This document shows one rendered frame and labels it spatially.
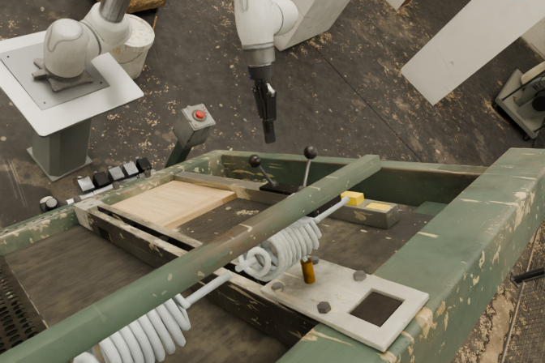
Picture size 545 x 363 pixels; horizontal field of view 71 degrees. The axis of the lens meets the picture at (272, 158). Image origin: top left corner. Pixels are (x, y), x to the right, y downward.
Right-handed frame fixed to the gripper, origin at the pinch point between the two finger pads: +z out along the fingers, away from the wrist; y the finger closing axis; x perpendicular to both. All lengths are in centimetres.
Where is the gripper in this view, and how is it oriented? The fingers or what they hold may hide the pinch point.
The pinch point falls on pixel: (268, 131)
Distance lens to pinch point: 117.2
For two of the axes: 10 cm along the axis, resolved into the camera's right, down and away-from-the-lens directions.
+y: -4.3, -2.7, 8.6
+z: 1.2, 9.3, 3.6
